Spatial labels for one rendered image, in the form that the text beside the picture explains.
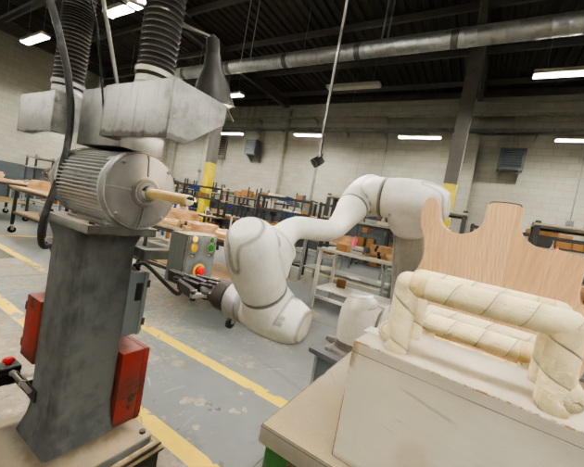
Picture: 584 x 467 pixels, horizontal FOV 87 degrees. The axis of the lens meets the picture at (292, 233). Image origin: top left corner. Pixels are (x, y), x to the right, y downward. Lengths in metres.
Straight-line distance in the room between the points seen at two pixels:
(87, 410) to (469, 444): 1.30
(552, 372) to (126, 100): 0.99
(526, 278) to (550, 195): 11.11
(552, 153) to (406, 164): 4.11
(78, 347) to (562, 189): 11.75
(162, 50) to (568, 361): 1.03
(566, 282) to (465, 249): 0.18
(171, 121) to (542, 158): 11.66
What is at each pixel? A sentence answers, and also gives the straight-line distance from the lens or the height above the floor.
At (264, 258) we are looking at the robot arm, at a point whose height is 1.18.
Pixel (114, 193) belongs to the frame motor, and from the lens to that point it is 1.08.
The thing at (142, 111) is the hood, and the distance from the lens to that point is 0.91.
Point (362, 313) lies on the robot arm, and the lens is 1.38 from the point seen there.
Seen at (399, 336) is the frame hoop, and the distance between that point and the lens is 0.46.
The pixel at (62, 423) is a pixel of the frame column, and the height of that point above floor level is 0.41.
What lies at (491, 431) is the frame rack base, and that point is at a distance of 0.46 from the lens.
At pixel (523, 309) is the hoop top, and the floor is 1.20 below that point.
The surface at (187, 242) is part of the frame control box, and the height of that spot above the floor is 1.09.
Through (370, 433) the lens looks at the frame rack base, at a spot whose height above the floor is 0.99.
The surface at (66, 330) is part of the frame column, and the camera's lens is 1.32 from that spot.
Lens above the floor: 1.26
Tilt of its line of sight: 3 degrees down
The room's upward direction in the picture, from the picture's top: 10 degrees clockwise
